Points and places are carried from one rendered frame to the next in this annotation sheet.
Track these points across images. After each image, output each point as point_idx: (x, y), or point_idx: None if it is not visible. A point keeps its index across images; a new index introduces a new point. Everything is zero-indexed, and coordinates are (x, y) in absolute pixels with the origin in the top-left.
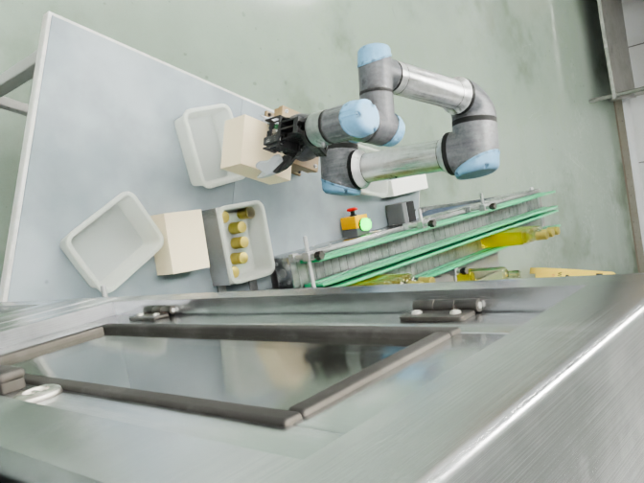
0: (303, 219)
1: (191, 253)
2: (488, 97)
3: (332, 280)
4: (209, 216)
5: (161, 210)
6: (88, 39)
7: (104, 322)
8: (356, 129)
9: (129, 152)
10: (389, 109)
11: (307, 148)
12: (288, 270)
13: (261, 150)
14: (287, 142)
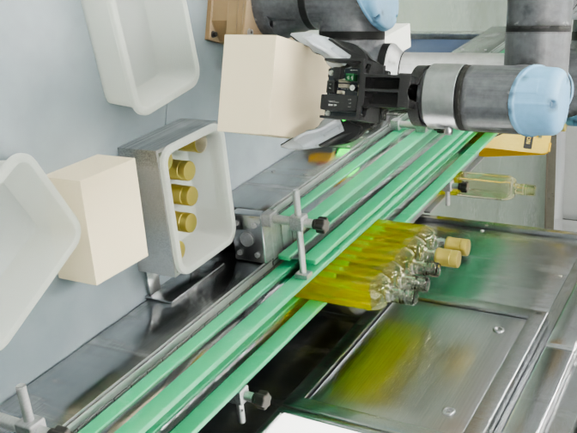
0: None
1: (121, 240)
2: None
3: (324, 250)
4: (141, 161)
5: (61, 159)
6: None
7: None
8: (538, 130)
9: (6, 59)
10: (567, 68)
11: (293, 24)
12: (258, 237)
13: (294, 100)
14: (369, 110)
